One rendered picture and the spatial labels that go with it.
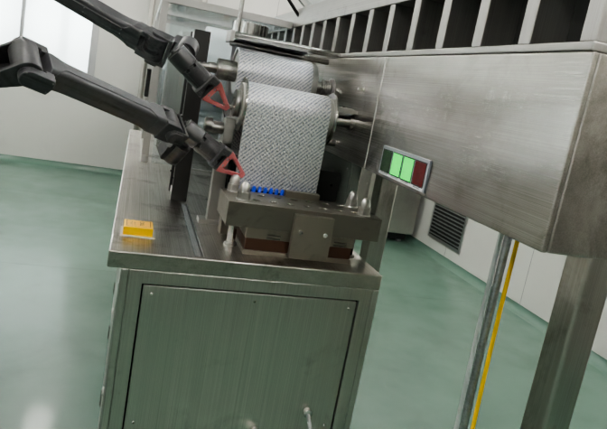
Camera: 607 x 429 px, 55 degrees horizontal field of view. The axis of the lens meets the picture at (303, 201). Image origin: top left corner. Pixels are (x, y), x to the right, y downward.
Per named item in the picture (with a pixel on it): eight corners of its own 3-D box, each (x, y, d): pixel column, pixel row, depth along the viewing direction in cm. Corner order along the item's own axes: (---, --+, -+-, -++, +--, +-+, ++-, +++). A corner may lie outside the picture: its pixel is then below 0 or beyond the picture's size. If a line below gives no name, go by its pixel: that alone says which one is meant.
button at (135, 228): (123, 228, 148) (124, 218, 147) (151, 230, 150) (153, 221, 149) (122, 235, 141) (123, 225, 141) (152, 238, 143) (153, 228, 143)
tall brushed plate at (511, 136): (230, 107, 379) (238, 60, 374) (272, 114, 387) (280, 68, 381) (529, 251, 87) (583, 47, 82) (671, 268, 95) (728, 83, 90)
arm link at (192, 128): (185, 122, 149) (190, 113, 154) (169, 140, 152) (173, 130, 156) (206, 140, 151) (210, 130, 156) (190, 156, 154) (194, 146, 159)
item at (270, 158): (232, 191, 160) (243, 124, 157) (313, 202, 167) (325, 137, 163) (232, 191, 159) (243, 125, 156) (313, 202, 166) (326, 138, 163)
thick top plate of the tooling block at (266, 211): (217, 209, 156) (220, 187, 155) (356, 226, 167) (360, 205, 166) (225, 225, 141) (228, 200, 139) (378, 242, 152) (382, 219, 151)
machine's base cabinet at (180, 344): (116, 266, 382) (133, 135, 367) (214, 275, 401) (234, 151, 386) (74, 597, 145) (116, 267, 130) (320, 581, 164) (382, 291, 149)
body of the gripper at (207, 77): (201, 97, 154) (182, 76, 151) (196, 92, 163) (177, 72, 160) (219, 80, 154) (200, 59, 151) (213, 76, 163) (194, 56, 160)
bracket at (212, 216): (194, 219, 171) (210, 114, 165) (217, 220, 173) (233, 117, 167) (196, 223, 166) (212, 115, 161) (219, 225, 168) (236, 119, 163)
